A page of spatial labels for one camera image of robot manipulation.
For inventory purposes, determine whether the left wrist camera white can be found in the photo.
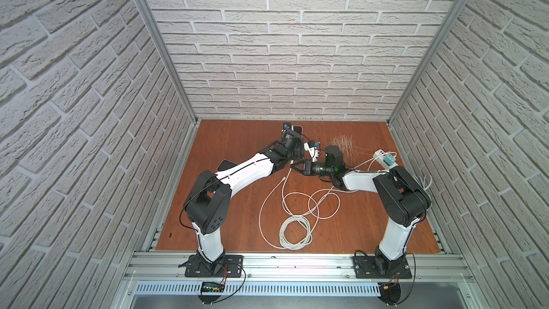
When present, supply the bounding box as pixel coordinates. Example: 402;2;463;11
283;122;293;132

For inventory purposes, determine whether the right controller board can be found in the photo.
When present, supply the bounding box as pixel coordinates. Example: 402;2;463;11
378;283;402;306

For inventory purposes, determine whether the white power strip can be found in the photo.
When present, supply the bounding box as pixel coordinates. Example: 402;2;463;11
372;150;403;180

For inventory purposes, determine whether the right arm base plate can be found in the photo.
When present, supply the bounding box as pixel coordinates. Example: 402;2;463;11
353;254;413;280

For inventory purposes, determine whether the phone with pink case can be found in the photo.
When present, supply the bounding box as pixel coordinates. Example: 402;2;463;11
292;125;303;137

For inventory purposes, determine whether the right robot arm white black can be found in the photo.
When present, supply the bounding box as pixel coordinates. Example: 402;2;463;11
291;145;431;277

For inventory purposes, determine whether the left controller board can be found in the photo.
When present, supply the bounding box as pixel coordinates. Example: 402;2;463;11
200;281;226;294

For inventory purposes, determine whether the aluminium front rail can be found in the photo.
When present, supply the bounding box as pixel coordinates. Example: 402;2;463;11
123;252;475;297

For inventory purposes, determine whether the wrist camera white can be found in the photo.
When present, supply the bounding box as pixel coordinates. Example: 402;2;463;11
304;141;320;162
283;122;293;132

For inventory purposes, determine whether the phone with grey case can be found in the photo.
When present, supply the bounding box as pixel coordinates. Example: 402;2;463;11
217;160;237;172

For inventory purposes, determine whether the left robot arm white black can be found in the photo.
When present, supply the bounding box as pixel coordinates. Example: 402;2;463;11
182;124;304;267

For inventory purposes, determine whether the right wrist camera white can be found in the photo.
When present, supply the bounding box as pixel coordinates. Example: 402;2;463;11
304;141;320;162

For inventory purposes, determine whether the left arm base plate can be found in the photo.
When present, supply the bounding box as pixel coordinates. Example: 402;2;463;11
180;253;244;278

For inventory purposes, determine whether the teal USB charger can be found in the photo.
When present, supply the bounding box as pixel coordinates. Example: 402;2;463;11
383;154;396;168

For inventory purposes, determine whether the controller board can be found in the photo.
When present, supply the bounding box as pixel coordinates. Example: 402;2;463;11
200;281;226;294
378;283;402;306

